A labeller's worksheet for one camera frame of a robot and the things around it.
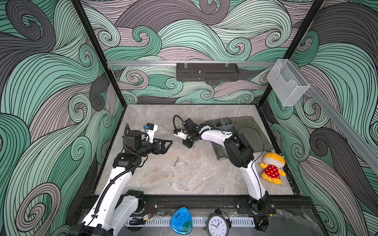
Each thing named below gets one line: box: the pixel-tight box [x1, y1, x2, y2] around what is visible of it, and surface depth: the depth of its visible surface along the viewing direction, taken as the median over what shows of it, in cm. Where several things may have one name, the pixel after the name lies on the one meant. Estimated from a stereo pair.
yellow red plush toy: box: [259, 152, 286, 185], surface depth 83 cm
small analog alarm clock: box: [203, 207, 233, 236], surface depth 67 cm
